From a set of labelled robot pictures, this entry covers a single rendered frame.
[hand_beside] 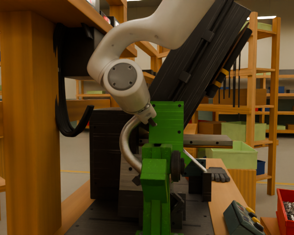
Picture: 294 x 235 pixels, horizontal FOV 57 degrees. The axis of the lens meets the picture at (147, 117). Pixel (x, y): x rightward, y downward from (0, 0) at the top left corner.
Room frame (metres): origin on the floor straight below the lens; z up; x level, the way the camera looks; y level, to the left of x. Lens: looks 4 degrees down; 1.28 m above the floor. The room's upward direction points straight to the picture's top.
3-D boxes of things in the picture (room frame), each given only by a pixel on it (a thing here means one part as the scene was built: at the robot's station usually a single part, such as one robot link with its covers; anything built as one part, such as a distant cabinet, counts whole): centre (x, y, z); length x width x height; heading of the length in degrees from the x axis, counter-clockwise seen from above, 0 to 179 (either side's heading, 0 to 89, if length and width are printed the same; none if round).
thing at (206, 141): (1.07, -0.13, 1.11); 0.39 x 0.16 x 0.03; 82
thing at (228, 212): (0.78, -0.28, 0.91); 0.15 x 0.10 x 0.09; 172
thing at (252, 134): (4.39, -0.90, 1.19); 2.30 x 0.55 x 2.39; 29
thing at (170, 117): (0.93, -0.07, 1.17); 0.13 x 0.12 x 0.20; 172
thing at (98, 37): (0.93, 0.20, 1.42); 0.17 x 0.12 x 0.15; 172
